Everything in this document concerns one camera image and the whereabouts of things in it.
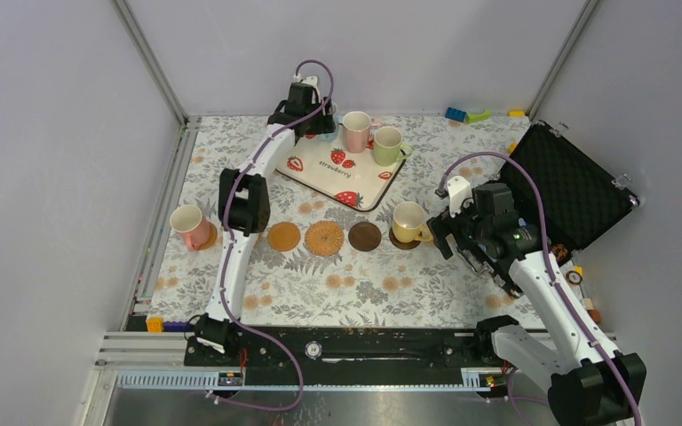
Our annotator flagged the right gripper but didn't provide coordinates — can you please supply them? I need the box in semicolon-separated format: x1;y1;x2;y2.
427;189;492;260

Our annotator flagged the yellow mug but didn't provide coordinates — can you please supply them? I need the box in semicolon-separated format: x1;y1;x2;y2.
393;201;433;242

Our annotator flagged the green mug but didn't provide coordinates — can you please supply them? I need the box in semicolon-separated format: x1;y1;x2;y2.
373;126;414;167

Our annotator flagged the pink mug front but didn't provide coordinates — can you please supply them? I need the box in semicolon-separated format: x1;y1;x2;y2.
170;204;212;251

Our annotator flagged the pink mug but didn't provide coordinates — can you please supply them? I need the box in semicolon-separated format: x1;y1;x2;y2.
170;204;212;251
341;111;382;154

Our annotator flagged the blue mug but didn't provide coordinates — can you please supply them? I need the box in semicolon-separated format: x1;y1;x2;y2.
321;102;340;142

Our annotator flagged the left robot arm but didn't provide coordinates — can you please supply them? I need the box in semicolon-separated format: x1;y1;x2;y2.
192;75;336;365

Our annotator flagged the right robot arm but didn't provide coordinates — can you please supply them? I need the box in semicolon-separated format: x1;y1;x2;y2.
427;177;646;425

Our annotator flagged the dark wooden coaster under mug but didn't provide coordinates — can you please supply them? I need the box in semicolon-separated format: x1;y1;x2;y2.
388;227;421;250

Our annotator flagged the small dark wooden coaster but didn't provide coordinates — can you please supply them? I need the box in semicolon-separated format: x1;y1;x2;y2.
348;221;382;252

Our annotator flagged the woven rattan coaster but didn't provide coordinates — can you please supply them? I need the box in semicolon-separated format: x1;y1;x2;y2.
305;221;345;256

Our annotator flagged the light bamboo coaster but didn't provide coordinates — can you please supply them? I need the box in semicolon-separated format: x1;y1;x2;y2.
267;222;301;252

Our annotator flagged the leftmost light wooden coaster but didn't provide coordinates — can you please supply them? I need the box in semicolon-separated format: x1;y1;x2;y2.
199;222;218;250

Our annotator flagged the pink mug back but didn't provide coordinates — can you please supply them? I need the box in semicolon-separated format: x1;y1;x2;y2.
341;111;382;154

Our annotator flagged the strawberry print tray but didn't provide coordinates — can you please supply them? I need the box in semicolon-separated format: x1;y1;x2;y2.
277;124;413;212

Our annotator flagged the blue toy brick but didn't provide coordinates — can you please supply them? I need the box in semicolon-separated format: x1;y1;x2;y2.
444;107;467;122

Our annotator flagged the green toy brick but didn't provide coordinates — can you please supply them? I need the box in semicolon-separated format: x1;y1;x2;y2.
466;108;491;124

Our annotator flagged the floral tablecloth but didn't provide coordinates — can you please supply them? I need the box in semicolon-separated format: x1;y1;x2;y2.
147;116;543;329

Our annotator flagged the loose poker chip right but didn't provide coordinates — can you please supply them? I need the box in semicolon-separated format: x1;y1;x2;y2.
566;268;583;285

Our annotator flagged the black poker chip case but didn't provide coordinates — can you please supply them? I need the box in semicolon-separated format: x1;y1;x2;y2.
456;120;640;298

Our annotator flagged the white poker chip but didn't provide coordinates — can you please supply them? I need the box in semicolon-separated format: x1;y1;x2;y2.
305;341;322;359

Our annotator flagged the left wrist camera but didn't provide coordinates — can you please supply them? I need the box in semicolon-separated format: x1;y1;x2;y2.
293;74;321;102

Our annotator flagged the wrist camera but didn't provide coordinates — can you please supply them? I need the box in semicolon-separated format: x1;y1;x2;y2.
435;176;472;218
293;74;321;102

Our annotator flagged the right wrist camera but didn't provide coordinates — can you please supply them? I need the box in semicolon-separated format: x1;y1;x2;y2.
435;176;472;218

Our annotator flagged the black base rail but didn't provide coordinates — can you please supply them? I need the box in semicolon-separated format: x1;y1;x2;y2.
182;321;511;388

